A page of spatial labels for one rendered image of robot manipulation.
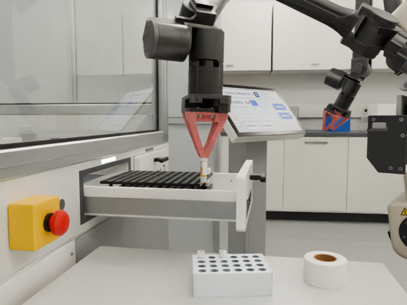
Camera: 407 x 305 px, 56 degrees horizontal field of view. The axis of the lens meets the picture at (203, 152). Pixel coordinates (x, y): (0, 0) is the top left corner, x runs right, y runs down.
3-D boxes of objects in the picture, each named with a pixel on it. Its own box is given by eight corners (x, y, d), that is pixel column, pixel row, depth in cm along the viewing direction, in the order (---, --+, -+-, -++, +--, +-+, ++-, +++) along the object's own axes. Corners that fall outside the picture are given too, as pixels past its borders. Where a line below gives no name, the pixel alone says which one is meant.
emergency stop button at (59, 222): (72, 232, 61) (71, 207, 61) (59, 239, 57) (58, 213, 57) (55, 230, 62) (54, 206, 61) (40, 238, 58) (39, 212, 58)
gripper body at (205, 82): (189, 106, 57) (191, 55, 57) (181, 108, 67) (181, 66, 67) (231, 107, 58) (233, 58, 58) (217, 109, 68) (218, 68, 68)
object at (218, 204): (245, 196, 100) (245, 173, 100) (236, 222, 75) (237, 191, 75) (101, 191, 107) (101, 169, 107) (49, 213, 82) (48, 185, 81)
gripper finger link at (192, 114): (185, 158, 60) (186, 98, 59) (179, 155, 67) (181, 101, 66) (227, 159, 61) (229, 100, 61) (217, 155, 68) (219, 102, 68)
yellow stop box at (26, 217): (65, 238, 63) (63, 195, 63) (39, 253, 56) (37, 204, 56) (37, 236, 64) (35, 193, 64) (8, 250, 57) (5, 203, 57)
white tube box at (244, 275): (261, 273, 68) (261, 253, 68) (272, 295, 60) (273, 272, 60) (192, 275, 68) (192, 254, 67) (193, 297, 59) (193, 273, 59)
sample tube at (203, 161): (206, 181, 65) (206, 154, 64) (208, 183, 63) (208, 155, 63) (198, 181, 64) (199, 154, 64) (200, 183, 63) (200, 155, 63)
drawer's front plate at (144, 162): (167, 179, 138) (166, 148, 137) (140, 195, 110) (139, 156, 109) (162, 178, 138) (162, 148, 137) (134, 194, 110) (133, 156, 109)
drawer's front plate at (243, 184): (252, 201, 102) (252, 159, 101) (244, 232, 73) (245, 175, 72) (245, 200, 102) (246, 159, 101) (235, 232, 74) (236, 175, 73)
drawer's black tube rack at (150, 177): (212, 197, 98) (212, 172, 97) (200, 213, 80) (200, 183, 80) (129, 194, 101) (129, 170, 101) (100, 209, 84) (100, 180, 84)
